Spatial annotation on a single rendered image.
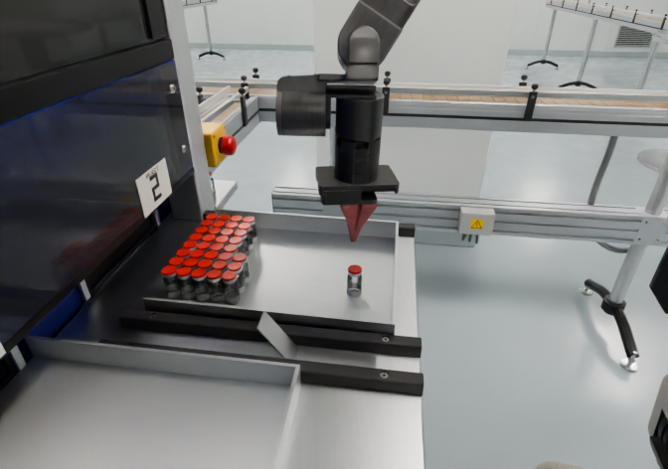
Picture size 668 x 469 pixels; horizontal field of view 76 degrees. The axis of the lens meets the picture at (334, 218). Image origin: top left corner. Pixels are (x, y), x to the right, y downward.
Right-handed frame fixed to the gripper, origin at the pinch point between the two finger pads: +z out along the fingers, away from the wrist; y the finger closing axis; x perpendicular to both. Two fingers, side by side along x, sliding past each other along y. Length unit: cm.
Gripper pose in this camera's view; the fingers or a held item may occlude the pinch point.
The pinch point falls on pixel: (353, 234)
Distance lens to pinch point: 60.6
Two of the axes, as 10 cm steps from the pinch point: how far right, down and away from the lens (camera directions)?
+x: 1.2, 4.9, -8.6
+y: -9.9, 0.4, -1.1
